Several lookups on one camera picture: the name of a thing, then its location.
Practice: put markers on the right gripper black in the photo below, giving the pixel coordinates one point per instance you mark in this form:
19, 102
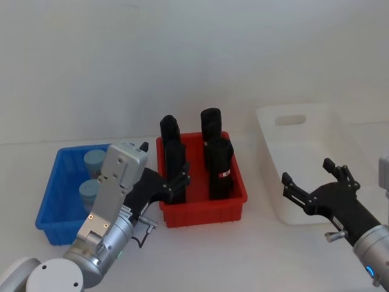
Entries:
340, 203

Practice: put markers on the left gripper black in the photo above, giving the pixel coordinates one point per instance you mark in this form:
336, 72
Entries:
149, 185

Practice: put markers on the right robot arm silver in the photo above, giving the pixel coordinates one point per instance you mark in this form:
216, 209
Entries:
370, 246

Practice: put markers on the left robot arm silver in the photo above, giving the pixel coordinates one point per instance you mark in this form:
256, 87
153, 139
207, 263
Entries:
100, 243

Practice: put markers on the red plastic bin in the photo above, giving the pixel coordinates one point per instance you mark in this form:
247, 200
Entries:
197, 210

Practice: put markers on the black rolled cylinder red label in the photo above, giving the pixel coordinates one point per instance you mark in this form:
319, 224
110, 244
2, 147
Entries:
218, 170

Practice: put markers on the pale blue cylinder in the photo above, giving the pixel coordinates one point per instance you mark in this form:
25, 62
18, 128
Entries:
89, 193
94, 162

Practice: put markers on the blue plastic bin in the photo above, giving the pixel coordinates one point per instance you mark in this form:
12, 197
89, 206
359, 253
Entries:
57, 194

